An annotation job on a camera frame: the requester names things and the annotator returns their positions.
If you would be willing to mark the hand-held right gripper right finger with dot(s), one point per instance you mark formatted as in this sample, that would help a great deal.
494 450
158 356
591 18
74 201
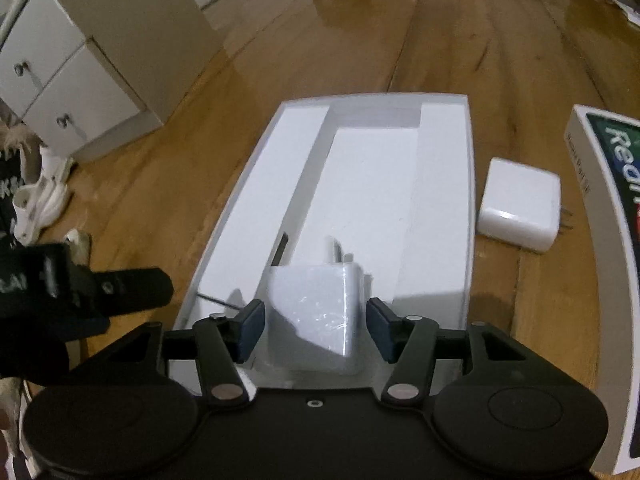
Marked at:
381 331

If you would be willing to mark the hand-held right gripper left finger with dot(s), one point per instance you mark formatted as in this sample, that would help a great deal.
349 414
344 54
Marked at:
251 331

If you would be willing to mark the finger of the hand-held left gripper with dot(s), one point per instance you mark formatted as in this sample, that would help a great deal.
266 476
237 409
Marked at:
135 291

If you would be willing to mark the white charger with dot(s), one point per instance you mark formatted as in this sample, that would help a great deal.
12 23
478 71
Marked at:
315 310
520 205

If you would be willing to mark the white box tray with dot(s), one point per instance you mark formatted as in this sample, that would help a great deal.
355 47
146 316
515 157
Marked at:
370 185

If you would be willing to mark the colourful printed box lid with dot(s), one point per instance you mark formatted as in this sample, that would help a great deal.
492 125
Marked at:
607 240

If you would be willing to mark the black printed cloth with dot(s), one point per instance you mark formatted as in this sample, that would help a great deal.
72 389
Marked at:
12 195

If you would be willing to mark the white slipper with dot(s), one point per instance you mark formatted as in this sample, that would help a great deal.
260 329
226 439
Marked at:
42 185

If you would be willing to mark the white drawer cabinet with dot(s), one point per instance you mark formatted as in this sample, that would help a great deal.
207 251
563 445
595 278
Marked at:
100 45

